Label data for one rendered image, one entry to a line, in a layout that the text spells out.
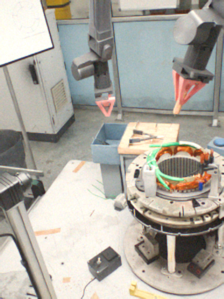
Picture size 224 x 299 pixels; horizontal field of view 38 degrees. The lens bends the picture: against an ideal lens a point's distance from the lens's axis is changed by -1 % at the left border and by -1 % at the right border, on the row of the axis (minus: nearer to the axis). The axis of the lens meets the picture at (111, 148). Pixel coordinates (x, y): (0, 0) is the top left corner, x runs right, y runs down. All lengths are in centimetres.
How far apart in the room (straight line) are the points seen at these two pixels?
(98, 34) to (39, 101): 221
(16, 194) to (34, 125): 286
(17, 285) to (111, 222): 41
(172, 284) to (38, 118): 251
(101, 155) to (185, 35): 64
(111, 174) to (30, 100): 207
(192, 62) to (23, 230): 52
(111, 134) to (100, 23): 50
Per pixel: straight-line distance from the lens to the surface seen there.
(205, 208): 88
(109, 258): 111
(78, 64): 108
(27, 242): 63
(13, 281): 119
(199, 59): 80
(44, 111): 324
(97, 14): 103
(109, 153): 121
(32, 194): 166
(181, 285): 109
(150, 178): 87
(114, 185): 134
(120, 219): 130
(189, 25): 73
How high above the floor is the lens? 170
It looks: 33 degrees down
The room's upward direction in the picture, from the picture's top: 8 degrees counter-clockwise
